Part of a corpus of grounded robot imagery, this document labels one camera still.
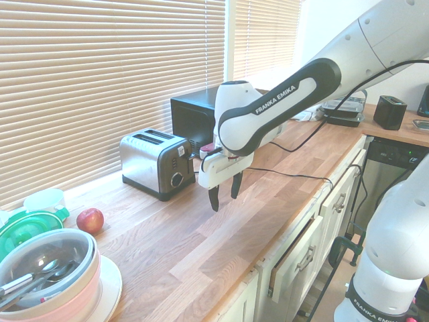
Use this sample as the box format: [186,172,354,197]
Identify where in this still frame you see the black food container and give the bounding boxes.
[325,112,366,128]

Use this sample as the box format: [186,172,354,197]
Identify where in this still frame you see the dark teal appliance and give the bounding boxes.
[416,83,429,118]

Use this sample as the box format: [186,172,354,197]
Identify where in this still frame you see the red apple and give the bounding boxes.
[76,207,105,235]

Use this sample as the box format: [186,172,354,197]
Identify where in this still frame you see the stainless steel dishwasher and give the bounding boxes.
[350,136,429,242]

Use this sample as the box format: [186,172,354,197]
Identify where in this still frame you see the cream bowl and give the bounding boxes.
[0,231,101,303]

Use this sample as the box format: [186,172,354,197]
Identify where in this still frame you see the black stainless microwave oven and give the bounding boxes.
[170,86,269,159]

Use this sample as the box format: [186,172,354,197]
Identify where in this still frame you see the white plate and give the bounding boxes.
[92,254,123,322]

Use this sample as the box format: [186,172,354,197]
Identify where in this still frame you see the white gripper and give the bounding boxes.
[198,152,255,213]

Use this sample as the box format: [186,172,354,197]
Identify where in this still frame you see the white open drawer front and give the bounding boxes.
[267,215,325,303]

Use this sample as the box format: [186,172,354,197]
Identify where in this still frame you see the pink bowl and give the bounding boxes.
[0,250,103,322]

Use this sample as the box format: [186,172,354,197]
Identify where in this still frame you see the silver metal spoon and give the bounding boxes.
[32,260,77,283]

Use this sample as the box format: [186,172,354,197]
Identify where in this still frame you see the green plastic container lid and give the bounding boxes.
[0,205,70,256]

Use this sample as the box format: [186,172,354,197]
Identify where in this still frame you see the silver handled utensil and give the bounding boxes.
[0,272,46,305]

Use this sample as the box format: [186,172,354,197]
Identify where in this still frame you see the black toaster power cord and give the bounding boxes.
[247,166,334,194]

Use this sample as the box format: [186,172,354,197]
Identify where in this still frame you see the green metal clamp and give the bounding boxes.
[329,223,368,268]

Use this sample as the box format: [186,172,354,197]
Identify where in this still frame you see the black square speaker box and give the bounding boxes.
[373,95,408,131]

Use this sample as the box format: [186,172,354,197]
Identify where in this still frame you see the silver drawer handle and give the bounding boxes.
[296,246,317,271]
[332,193,347,213]

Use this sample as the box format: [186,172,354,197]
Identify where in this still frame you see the beige window blind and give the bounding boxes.
[0,0,226,211]
[234,0,302,77]

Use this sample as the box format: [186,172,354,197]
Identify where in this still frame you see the stainless steel two-slot toaster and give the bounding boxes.
[119,128,197,203]

